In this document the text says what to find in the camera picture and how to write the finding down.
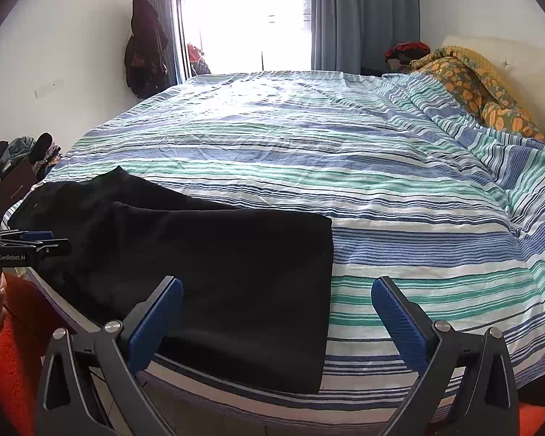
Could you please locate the cream padded headboard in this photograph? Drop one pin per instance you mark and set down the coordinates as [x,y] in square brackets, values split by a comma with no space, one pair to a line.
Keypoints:
[527,59]

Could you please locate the mixed clothes heap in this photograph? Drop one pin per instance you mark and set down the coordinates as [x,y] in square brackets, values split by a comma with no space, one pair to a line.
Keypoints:
[27,145]

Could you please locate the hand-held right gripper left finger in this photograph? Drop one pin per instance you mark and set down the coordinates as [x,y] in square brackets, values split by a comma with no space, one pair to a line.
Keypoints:
[156,322]

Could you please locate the white wall plate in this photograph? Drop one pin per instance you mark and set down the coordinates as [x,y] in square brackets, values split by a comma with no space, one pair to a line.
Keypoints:
[49,87]

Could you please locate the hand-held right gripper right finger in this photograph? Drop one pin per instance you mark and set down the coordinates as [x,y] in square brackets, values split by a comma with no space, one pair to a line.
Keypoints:
[397,322]

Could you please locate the red and black clothes pile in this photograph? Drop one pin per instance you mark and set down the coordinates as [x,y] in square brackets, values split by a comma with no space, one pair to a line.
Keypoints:
[406,51]

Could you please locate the red garment by door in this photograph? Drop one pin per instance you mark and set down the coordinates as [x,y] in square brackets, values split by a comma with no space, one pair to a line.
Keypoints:
[196,57]

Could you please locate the wide blue grey curtain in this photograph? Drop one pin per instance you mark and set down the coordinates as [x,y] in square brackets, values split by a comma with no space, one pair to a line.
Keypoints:
[363,13]

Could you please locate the brown bag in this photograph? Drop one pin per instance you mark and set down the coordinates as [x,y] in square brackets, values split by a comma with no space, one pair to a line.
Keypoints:
[16,186]

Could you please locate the glass sliding door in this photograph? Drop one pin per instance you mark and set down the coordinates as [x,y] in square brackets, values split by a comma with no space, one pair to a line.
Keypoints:
[240,18]

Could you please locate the dark hanging clothes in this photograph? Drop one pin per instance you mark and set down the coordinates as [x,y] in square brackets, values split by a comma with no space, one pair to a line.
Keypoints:
[145,50]

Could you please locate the striped blue green bed sheet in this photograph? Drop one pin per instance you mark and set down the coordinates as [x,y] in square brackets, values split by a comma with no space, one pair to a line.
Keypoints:
[322,145]

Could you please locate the black pants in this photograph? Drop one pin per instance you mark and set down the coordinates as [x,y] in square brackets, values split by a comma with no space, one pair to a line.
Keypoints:
[209,281]

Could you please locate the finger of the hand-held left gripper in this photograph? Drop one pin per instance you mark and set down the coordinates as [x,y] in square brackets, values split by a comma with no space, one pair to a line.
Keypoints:
[32,236]
[52,247]

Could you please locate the orange floral quilt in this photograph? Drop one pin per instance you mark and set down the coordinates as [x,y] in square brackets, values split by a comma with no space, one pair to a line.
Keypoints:
[472,81]

